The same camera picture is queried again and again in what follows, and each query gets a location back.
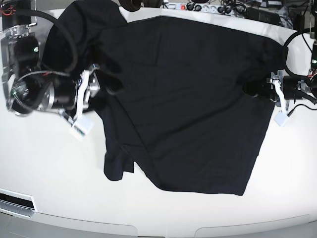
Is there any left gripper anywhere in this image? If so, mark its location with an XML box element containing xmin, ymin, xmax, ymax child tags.
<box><xmin>242</xmin><ymin>70</ymin><xmax>289</xmax><ymax>109</ymax></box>

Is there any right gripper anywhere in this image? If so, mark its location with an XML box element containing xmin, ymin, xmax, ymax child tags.
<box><xmin>76</xmin><ymin>59</ymin><xmax>124</xmax><ymax>112</ymax></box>

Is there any black t-shirt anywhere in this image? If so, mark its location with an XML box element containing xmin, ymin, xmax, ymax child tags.
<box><xmin>42</xmin><ymin>0</ymin><xmax>290</xmax><ymax>197</ymax></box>

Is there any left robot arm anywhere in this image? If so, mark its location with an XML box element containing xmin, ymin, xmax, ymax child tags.
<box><xmin>243</xmin><ymin>0</ymin><xmax>317</xmax><ymax>115</ymax></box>

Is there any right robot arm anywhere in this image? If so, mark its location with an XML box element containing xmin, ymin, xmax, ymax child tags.
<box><xmin>0</xmin><ymin>0</ymin><xmax>127</xmax><ymax>121</ymax></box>

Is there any black power adapter box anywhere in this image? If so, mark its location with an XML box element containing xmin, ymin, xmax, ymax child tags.
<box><xmin>245</xmin><ymin>7</ymin><xmax>280</xmax><ymax>25</ymax></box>

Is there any white power strip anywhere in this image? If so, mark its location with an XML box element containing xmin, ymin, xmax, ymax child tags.
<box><xmin>161</xmin><ymin>0</ymin><xmax>247</xmax><ymax>17</ymax></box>

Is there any grey slotted table fixture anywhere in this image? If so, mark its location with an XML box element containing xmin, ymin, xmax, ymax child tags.
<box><xmin>0</xmin><ymin>188</ymin><xmax>38</xmax><ymax>218</ymax></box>

